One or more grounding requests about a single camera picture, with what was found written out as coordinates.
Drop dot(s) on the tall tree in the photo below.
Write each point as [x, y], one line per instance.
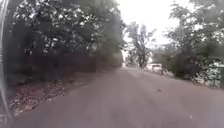
[140, 43]

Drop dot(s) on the reddish-grey dirt road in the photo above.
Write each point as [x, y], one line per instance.
[123, 103]

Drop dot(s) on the pale vehicle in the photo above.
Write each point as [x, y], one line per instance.
[156, 67]

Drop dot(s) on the dense wood of trees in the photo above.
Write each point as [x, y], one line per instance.
[63, 36]

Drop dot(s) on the leaf-littered earth verge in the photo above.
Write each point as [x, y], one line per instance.
[36, 93]

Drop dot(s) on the trees and bushes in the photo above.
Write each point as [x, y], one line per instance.
[196, 56]

